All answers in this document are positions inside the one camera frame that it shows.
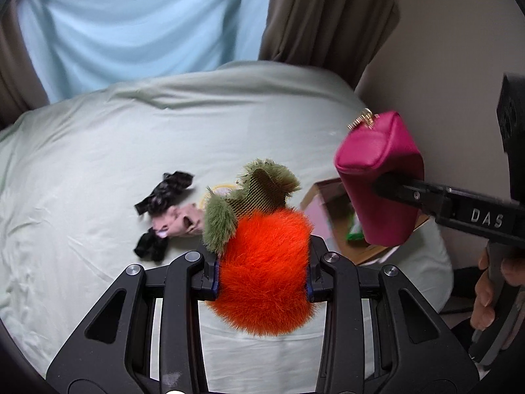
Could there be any person's right hand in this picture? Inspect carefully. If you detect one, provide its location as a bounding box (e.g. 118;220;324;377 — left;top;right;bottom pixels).
470;250;525;331

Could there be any pink soft cloth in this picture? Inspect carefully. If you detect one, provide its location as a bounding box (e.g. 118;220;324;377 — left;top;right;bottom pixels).
148;202;204;239

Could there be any black lace cloth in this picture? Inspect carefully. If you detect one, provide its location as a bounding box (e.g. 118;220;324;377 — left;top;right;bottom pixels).
135;171;194;216

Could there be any yellow ring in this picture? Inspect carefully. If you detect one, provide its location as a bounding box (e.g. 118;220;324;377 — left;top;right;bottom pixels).
200;183;242;211

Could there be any pale green bed sheet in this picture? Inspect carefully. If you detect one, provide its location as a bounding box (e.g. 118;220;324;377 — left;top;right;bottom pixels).
0;61;454;383

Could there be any black fabric piece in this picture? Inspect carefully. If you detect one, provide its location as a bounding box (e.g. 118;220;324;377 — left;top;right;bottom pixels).
133;230;169;262

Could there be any green packet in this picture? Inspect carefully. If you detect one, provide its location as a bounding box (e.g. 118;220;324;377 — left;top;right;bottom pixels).
345;213;367;243

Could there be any brown curtain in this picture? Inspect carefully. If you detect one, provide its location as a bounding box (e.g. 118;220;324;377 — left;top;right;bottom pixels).
0;6;51;130
258;0;402;91

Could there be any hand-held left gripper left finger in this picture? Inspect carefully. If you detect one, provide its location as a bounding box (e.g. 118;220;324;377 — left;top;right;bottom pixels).
46;250;222;394

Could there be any light blue curtain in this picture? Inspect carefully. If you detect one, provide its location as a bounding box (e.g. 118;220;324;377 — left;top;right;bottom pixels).
15;0;276;104

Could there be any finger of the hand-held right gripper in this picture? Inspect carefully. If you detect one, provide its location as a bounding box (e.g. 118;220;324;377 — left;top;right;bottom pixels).
371;171;452;226

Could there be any cardboard box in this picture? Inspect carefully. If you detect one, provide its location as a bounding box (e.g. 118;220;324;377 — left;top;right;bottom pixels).
300;178;431;267

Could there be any orange fluffy plush with green leaves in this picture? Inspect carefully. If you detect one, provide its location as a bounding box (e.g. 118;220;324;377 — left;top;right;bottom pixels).
201;158;316;337

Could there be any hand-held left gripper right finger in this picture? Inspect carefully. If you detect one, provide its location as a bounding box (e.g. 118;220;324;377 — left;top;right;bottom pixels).
305;238;480;394

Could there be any magenta zip pouch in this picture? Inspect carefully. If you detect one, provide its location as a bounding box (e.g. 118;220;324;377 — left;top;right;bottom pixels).
334;109;425;247

